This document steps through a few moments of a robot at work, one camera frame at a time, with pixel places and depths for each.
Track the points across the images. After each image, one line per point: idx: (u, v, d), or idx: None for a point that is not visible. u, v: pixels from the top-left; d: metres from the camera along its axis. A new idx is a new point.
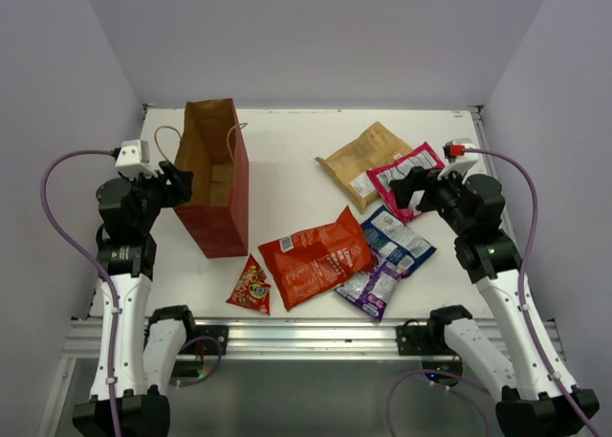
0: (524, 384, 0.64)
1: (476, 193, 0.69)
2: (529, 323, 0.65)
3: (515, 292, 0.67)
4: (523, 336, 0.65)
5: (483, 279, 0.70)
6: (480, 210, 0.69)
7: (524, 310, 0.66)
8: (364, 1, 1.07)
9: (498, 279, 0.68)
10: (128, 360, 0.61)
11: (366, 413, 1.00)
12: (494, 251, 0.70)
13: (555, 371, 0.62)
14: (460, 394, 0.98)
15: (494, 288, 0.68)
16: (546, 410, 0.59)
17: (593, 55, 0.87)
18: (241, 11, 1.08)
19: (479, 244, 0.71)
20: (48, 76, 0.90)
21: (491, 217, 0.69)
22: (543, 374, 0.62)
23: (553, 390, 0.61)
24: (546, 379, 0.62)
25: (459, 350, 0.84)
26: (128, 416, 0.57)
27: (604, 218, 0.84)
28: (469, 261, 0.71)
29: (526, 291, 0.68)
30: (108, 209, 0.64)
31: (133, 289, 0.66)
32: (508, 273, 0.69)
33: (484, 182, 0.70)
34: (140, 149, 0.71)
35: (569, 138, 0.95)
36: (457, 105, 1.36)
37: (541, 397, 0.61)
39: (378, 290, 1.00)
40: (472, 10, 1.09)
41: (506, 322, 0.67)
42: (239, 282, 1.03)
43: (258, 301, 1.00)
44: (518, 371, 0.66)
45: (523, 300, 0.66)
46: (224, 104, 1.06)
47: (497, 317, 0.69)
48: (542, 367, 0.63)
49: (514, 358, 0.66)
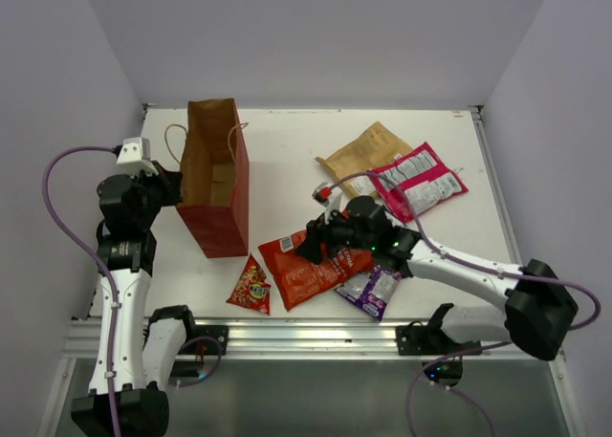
0: (498, 300, 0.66)
1: (359, 213, 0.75)
2: (456, 257, 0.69)
3: (431, 251, 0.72)
4: (460, 270, 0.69)
5: (408, 267, 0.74)
6: (371, 224, 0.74)
7: (447, 254, 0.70)
8: (364, 3, 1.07)
9: (414, 254, 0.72)
10: (127, 355, 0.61)
11: (366, 412, 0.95)
12: (400, 244, 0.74)
13: (499, 270, 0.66)
14: (463, 395, 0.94)
15: (417, 263, 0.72)
16: (523, 297, 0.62)
17: (591, 56, 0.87)
18: (241, 13, 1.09)
19: (389, 246, 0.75)
20: (49, 77, 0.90)
21: (382, 221, 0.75)
22: (495, 278, 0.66)
23: (512, 283, 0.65)
24: (499, 280, 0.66)
25: (462, 336, 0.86)
26: (127, 409, 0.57)
27: (602, 219, 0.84)
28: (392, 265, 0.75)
29: (438, 245, 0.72)
30: (109, 205, 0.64)
31: (133, 283, 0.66)
32: (417, 245, 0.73)
33: (357, 203, 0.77)
34: (141, 146, 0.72)
35: (568, 138, 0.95)
36: (457, 105, 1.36)
37: (509, 294, 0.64)
39: (378, 290, 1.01)
40: (472, 11, 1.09)
41: (448, 273, 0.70)
42: (239, 282, 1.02)
43: (258, 301, 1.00)
44: (486, 295, 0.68)
45: (438, 250, 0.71)
46: (226, 104, 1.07)
47: (442, 277, 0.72)
48: (491, 275, 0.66)
49: (471, 289, 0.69)
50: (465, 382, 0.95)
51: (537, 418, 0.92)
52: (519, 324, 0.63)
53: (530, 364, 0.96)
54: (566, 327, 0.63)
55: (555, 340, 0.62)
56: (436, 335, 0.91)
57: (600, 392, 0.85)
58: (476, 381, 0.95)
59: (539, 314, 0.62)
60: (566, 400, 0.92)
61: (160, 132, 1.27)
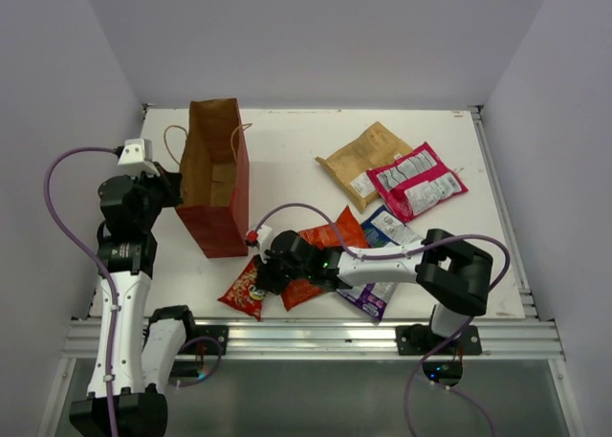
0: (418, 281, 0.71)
1: (282, 251, 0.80)
2: (371, 254, 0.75)
3: (353, 257, 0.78)
4: (379, 263, 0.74)
5: (343, 280, 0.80)
6: (298, 255, 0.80)
7: (363, 255, 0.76)
8: (364, 2, 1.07)
9: (341, 269, 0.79)
10: (126, 358, 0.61)
11: (366, 411, 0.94)
12: (329, 265, 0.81)
13: (404, 251, 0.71)
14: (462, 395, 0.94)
15: (347, 275, 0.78)
16: (433, 268, 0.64)
17: (590, 57, 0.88)
18: (242, 13, 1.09)
19: (321, 268, 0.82)
20: (49, 76, 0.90)
21: (306, 248, 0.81)
22: (405, 260, 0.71)
23: (419, 257, 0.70)
24: (409, 260, 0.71)
25: (450, 326, 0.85)
26: (125, 412, 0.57)
27: (601, 219, 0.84)
28: (330, 285, 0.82)
29: (357, 250, 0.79)
30: (110, 206, 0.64)
31: (133, 286, 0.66)
32: (341, 259, 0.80)
33: (278, 240, 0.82)
34: (142, 148, 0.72)
35: (568, 138, 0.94)
36: (458, 105, 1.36)
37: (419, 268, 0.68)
39: (378, 290, 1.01)
40: (472, 11, 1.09)
41: (373, 274, 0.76)
42: (238, 282, 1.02)
43: (254, 304, 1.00)
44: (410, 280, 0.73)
45: (356, 253, 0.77)
46: (228, 104, 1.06)
47: (373, 278, 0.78)
48: (401, 259, 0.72)
49: (400, 278, 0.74)
50: (465, 382, 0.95)
51: (538, 418, 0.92)
52: (442, 294, 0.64)
53: (531, 364, 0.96)
54: (486, 278, 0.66)
55: (478, 294, 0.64)
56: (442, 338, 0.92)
57: (600, 392, 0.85)
58: (476, 382, 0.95)
59: (453, 276, 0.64)
60: (566, 400, 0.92)
61: (161, 132, 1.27)
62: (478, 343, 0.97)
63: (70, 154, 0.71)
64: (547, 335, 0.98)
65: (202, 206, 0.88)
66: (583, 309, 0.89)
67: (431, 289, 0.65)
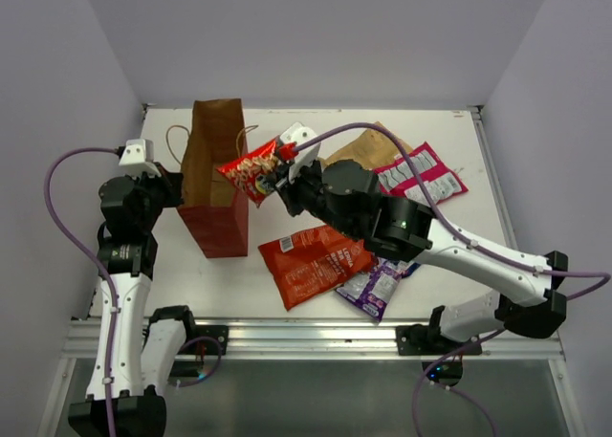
0: (519, 297, 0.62)
1: (349, 191, 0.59)
2: (487, 251, 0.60)
3: (454, 237, 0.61)
4: (492, 266, 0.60)
5: (420, 248, 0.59)
6: (364, 201, 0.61)
7: (474, 246, 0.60)
8: (364, 2, 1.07)
9: (434, 243, 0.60)
10: (125, 360, 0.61)
11: (366, 411, 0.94)
12: (407, 225, 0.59)
13: (535, 268, 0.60)
14: (461, 395, 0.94)
15: (441, 251, 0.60)
16: (558, 300, 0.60)
17: (590, 57, 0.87)
18: (242, 13, 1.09)
19: (388, 226, 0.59)
20: (48, 76, 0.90)
21: (376, 195, 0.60)
22: (530, 276, 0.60)
23: (547, 280, 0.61)
24: (535, 278, 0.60)
25: (462, 334, 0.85)
26: (123, 415, 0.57)
27: (601, 220, 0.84)
28: (395, 251, 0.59)
29: (455, 228, 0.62)
30: (111, 207, 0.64)
31: (133, 288, 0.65)
32: (432, 228, 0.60)
33: (340, 177, 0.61)
34: (144, 148, 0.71)
35: (568, 138, 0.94)
36: (458, 105, 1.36)
37: (549, 294, 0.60)
39: (378, 290, 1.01)
40: (472, 11, 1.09)
41: (473, 267, 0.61)
42: (248, 164, 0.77)
43: (258, 194, 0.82)
44: (506, 290, 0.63)
45: (467, 240, 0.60)
46: (230, 104, 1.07)
47: (461, 268, 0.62)
48: (526, 273, 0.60)
49: (496, 283, 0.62)
50: (465, 382, 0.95)
51: (538, 417, 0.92)
52: (544, 321, 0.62)
53: (530, 364, 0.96)
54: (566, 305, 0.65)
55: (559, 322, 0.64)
56: (441, 338, 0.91)
57: (600, 393, 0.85)
58: (475, 381, 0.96)
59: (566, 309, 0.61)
60: (566, 400, 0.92)
61: (161, 132, 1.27)
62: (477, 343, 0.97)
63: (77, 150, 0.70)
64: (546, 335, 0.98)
65: (204, 206, 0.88)
66: (583, 309, 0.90)
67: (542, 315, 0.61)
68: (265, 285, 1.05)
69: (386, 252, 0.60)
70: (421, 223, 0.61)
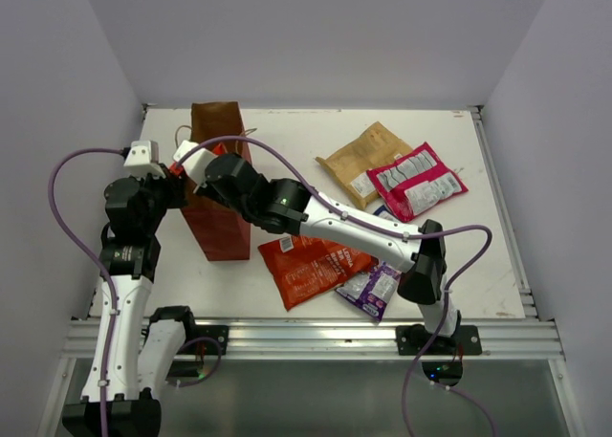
0: (399, 264, 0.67)
1: (221, 176, 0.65)
2: (357, 220, 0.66)
3: (329, 211, 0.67)
4: (364, 234, 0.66)
5: (296, 223, 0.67)
6: (238, 185, 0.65)
7: (346, 217, 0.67)
8: (365, 1, 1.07)
9: (310, 217, 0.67)
10: (121, 364, 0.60)
11: (365, 412, 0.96)
12: (287, 201, 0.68)
13: (404, 234, 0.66)
14: (460, 394, 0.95)
15: (315, 223, 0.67)
16: (425, 262, 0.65)
17: (591, 55, 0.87)
18: (242, 12, 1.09)
19: (269, 207, 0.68)
20: (48, 76, 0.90)
21: (252, 178, 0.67)
22: (399, 242, 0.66)
23: (417, 245, 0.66)
24: (404, 244, 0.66)
25: (431, 322, 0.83)
26: (118, 419, 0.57)
27: (602, 219, 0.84)
28: (278, 226, 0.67)
29: (334, 203, 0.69)
30: (115, 208, 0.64)
31: (133, 291, 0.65)
32: (309, 206, 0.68)
33: (216, 163, 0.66)
34: (149, 149, 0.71)
35: (570, 136, 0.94)
36: (458, 105, 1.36)
37: (416, 257, 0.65)
39: (378, 290, 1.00)
40: (472, 10, 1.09)
41: (347, 237, 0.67)
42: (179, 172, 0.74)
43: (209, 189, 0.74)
44: (386, 259, 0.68)
45: (339, 210, 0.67)
46: (229, 107, 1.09)
47: (339, 241, 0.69)
48: (396, 239, 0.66)
49: (372, 251, 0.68)
50: (465, 382, 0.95)
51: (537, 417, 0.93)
52: (418, 285, 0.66)
53: (531, 364, 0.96)
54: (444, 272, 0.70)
55: (438, 287, 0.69)
56: (442, 338, 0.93)
57: (600, 392, 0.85)
58: (476, 382, 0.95)
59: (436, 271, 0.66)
60: (566, 400, 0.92)
61: (160, 132, 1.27)
62: (477, 343, 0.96)
63: (85, 150, 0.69)
64: (547, 335, 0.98)
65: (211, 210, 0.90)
66: (583, 308, 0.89)
67: (412, 277, 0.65)
68: (265, 285, 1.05)
69: (273, 229, 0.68)
70: (305, 198, 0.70)
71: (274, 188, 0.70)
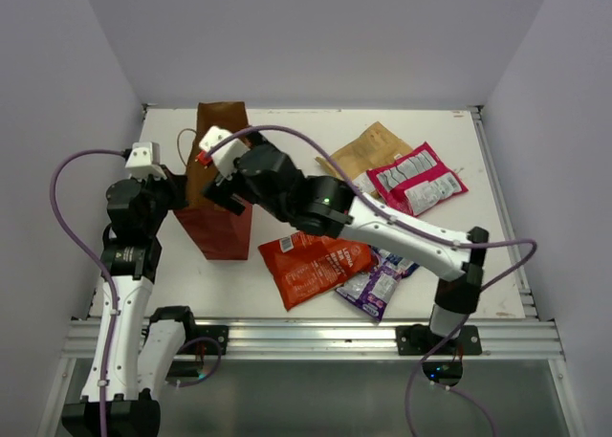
0: (445, 271, 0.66)
1: (260, 171, 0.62)
2: (407, 226, 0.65)
3: (376, 214, 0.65)
4: (412, 239, 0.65)
5: (338, 224, 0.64)
6: (277, 181, 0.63)
7: (394, 221, 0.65)
8: (365, 1, 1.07)
9: (356, 220, 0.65)
10: (121, 364, 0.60)
11: (365, 409, 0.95)
12: (329, 201, 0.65)
13: (453, 242, 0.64)
14: (461, 395, 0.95)
15: (361, 227, 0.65)
16: (475, 272, 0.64)
17: (591, 54, 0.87)
18: (242, 12, 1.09)
19: (310, 205, 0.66)
20: (48, 76, 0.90)
21: (292, 175, 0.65)
22: (448, 250, 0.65)
23: (465, 254, 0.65)
24: (453, 251, 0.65)
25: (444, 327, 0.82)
26: (117, 419, 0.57)
27: (602, 219, 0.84)
28: (317, 228, 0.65)
29: (378, 206, 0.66)
30: (117, 209, 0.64)
31: (133, 291, 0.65)
32: (354, 207, 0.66)
33: (253, 159, 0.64)
34: (150, 151, 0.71)
35: (569, 135, 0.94)
36: (457, 105, 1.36)
37: (466, 267, 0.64)
39: (378, 290, 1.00)
40: (473, 10, 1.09)
41: (393, 241, 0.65)
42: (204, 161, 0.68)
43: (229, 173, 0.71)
44: (431, 265, 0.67)
45: (387, 215, 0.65)
46: (236, 107, 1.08)
47: (383, 244, 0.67)
48: (445, 247, 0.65)
49: (418, 257, 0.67)
50: (465, 382, 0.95)
51: (537, 417, 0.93)
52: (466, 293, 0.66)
53: (531, 364, 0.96)
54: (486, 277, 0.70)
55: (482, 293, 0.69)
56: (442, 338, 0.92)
57: (600, 392, 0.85)
58: (476, 381, 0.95)
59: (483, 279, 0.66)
60: (566, 400, 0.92)
61: (161, 132, 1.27)
62: (477, 343, 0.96)
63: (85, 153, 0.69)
64: (547, 335, 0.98)
65: (202, 208, 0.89)
66: (582, 307, 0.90)
67: (462, 286, 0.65)
68: (265, 285, 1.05)
69: (312, 229, 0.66)
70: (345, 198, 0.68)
71: (314, 186, 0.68)
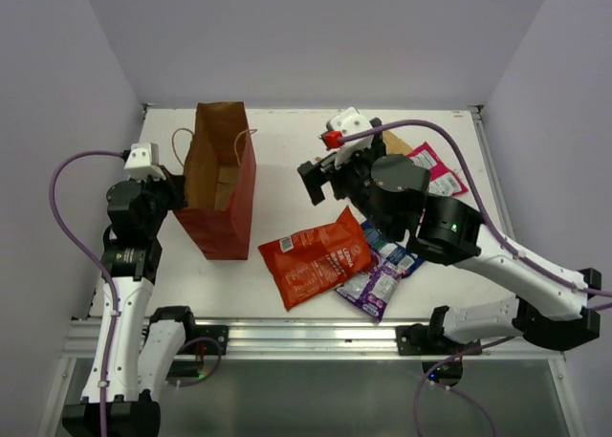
0: (558, 315, 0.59)
1: (402, 188, 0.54)
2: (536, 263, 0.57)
3: (503, 247, 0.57)
4: (541, 280, 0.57)
5: (469, 253, 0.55)
6: (414, 199, 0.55)
7: (522, 257, 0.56)
8: (364, 1, 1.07)
9: (487, 251, 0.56)
10: (122, 364, 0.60)
11: (365, 410, 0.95)
12: (459, 229, 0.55)
13: (575, 284, 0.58)
14: (464, 396, 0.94)
15: (490, 259, 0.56)
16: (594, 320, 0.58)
17: (592, 55, 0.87)
18: (242, 12, 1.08)
19: (437, 229, 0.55)
20: (48, 76, 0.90)
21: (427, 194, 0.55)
22: (569, 293, 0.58)
23: (582, 298, 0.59)
24: (573, 294, 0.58)
25: (465, 337, 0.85)
26: (117, 420, 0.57)
27: (602, 220, 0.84)
28: (441, 255, 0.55)
29: (505, 236, 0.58)
30: (117, 211, 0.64)
31: (134, 292, 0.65)
32: (483, 233, 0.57)
33: (392, 169, 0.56)
34: (149, 152, 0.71)
35: (570, 136, 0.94)
36: (457, 105, 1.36)
37: (586, 313, 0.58)
39: (378, 290, 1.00)
40: (473, 10, 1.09)
41: (518, 280, 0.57)
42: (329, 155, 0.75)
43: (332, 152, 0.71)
44: (543, 306, 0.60)
45: (516, 250, 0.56)
46: (235, 107, 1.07)
47: (502, 279, 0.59)
48: (564, 289, 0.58)
49: (533, 296, 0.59)
50: (464, 382, 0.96)
51: (537, 417, 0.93)
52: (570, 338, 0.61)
53: (531, 364, 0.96)
54: None
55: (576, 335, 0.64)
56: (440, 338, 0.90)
57: (600, 392, 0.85)
58: (476, 381, 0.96)
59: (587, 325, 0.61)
60: (565, 400, 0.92)
61: (160, 132, 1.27)
62: None
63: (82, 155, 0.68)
64: None
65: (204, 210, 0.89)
66: None
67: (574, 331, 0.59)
68: (266, 285, 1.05)
69: (432, 255, 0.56)
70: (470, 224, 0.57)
71: (437, 207, 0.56)
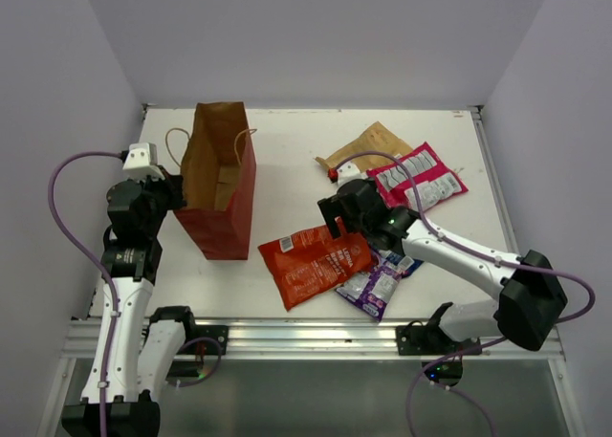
0: (491, 290, 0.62)
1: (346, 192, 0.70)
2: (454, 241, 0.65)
3: (430, 232, 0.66)
4: (460, 255, 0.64)
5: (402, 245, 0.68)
6: (359, 201, 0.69)
7: (443, 238, 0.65)
8: (365, 1, 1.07)
9: (410, 234, 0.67)
10: (121, 364, 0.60)
11: (365, 411, 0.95)
12: (395, 223, 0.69)
13: (496, 257, 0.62)
14: (463, 396, 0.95)
15: (411, 242, 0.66)
16: (513, 291, 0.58)
17: (592, 55, 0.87)
18: (242, 13, 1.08)
19: (382, 224, 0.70)
20: (48, 76, 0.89)
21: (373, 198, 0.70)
22: (491, 266, 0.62)
23: (510, 272, 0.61)
24: (497, 269, 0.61)
25: (458, 333, 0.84)
26: (116, 421, 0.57)
27: (602, 220, 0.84)
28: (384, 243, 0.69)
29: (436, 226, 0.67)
30: (117, 212, 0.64)
31: (134, 293, 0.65)
32: (414, 225, 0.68)
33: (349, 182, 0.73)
34: (148, 152, 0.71)
35: (570, 136, 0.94)
36: (457, 105, 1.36)
37: (506, 282, 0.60)
39: (378, 290, 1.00)
40: (473, 10, 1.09)
41: (443, 258, 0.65)
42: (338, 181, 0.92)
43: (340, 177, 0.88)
44: (480, 283, 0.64)
45: (436, 231, 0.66)
46: (235, 107, 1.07)
47: (436, 262, 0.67)
48: (488, 262, 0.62)
49: (464, 273, 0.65)
50: (464, 381, 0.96)
51: (537, 416, 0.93)
52: (508, 316, 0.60)
53: (531, 364, 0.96)
54: (554, 316, 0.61)
55: (542, 327, 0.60)
56: (435, 332, 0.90)
57: (599, 391, 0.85)
58: (476, 381, 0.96)
59: (533, 306, 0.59)
60: (565, 399, 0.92)
61: (160, 133, 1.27)
62: None
63: (80, 155, 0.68)
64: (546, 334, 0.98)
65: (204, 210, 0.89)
66: (580, 308, 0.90)
67: (503, 306, 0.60)
68: (265, 286, 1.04)
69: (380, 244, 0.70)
70: None
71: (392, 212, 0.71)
